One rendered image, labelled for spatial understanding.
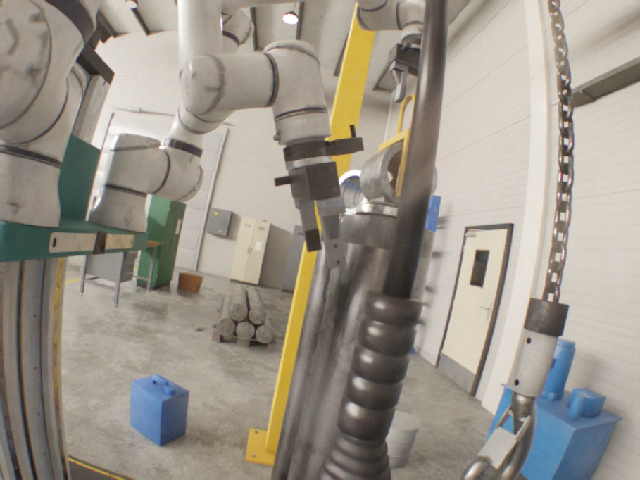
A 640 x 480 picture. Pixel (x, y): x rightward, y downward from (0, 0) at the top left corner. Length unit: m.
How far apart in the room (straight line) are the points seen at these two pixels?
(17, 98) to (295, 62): 0.38
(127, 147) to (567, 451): 2.65
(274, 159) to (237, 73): 9.85
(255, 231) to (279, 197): 1.35
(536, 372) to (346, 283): 0.48
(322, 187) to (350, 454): 0.35
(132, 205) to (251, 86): 0.62
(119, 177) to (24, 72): 0.63
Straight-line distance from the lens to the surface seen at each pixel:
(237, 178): 10.27
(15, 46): 0.46
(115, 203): 1.00
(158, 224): 6.50
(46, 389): 1.18
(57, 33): 0.49
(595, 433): 2.63
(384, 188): 0.72
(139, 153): 1.02
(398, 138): 0.79
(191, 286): 7.13
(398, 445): 2.44
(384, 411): 0.27
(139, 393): 2.25
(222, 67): 0.48
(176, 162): 1.12
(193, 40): 0.66
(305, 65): 0.54
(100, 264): 5.32
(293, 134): 0.51
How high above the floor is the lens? 1.38
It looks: 2 degrees up
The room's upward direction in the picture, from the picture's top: 12 degrees clockwise
